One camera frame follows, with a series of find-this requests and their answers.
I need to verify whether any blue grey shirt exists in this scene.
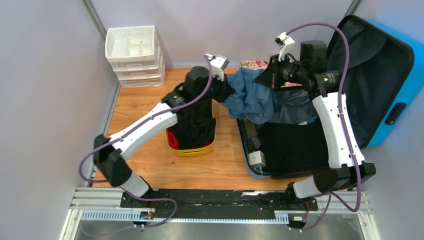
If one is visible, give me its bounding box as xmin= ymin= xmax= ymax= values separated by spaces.
xmin=221 ymin=67 xmax=277 ymax=125

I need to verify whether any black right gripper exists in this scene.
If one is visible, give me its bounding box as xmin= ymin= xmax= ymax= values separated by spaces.
xmin=255 ymin=53 xmax=308 ymax=89

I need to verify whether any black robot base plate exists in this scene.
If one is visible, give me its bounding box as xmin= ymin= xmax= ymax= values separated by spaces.
xmin=120 ymin=189 xmax=318 ymax=220

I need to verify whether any beige cylindrical bottle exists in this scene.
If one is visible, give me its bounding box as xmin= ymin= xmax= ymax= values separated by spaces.
xmin=244 ymin=118 xmax=258 ymax=139

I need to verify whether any white square charger block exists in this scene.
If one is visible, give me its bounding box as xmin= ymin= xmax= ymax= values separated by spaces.
xmin=247 ymin=150 xmax=266 ymax=169

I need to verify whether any blue fish print suitcase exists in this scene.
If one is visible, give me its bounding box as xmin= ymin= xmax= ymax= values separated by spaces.
xmin=237 ymin=15 xmax=424 ymax=179

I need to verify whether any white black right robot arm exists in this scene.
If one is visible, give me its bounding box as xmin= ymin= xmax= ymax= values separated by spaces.
xmin=256 ymin=38 xmax=376 ymax=210

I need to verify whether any black round cap item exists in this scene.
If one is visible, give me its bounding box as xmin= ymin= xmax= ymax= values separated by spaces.
xmin=247 ymin=136 xmax=261 ymax=152

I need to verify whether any black garment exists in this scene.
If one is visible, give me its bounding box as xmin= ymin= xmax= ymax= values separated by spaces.
xmin=257 ymin=120 xmax=329 ymax=174
xmin=168 ymin=100 xmax=216 ymax=145

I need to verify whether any white plastic drawer unit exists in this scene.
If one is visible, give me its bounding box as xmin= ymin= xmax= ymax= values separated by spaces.
xmin=105 ymin=25 xmax=165 ymax=88

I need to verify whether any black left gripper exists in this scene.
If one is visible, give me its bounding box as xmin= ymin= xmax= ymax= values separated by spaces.
xmin=195 ymin=71 xmax=236 ymax=106

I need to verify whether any floral pattern tray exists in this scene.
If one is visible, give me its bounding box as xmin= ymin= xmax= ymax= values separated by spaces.
xmin=240 ymin=60 xmax=269 ymax=70

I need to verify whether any red cloth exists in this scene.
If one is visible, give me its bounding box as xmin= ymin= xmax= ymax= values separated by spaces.
xmin=166 ymin=129 xmax=215 ymax=150

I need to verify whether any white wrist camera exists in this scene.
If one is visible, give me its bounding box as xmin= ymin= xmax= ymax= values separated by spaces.
xmin=274 ymin=32 xmax=296 ymax=62
xmin=205 ymin=53 xmax=229 ymax=82

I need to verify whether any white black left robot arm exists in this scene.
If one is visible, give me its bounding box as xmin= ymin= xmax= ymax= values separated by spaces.
xmin=91 ymin=66 xmax=234 ymax=208

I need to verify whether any yellow plastic basket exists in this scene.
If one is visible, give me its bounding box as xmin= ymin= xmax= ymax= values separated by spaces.
xmin=165 ymin=129 xmax=215 ymax=157

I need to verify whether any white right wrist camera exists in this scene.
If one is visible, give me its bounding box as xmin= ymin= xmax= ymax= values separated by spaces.
xmin=274 ymin=32 xmax=296 ymax=62

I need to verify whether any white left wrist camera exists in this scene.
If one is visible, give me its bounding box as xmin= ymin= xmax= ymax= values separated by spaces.
xmin=205 ymin=53 xmax=229 ymax=82

